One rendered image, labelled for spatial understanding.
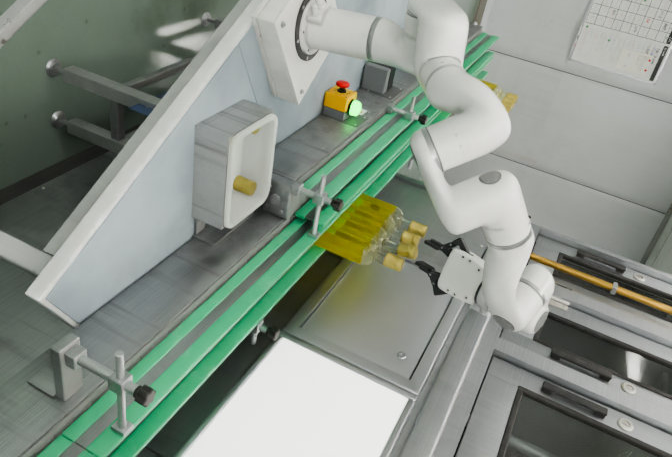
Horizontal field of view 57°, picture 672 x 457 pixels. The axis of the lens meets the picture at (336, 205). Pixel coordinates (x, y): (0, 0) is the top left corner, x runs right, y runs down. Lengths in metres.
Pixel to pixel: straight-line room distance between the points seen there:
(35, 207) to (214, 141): 0.78
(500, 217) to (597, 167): 6.62
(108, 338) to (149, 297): 0.12
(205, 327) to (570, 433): 0.83
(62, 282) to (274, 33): 0.63
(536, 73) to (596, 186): 1.49
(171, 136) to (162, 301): 0.31
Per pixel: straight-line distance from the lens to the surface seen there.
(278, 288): 1.43
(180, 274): 1.30
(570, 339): 1.78
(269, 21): 1.30
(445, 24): 1.19
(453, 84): 1.11
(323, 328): 1.49
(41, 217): 1.85
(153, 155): 1.18
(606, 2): 7.18
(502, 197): 1.07
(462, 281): 1.38
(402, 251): 1.55
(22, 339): 1.51
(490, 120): 1.08
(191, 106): 1.23
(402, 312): 1.58
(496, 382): 1.56
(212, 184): 1.29
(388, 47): 1.33
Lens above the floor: 1.41
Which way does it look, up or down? 17 degrees down
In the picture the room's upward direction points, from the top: 112 degrees clockwise
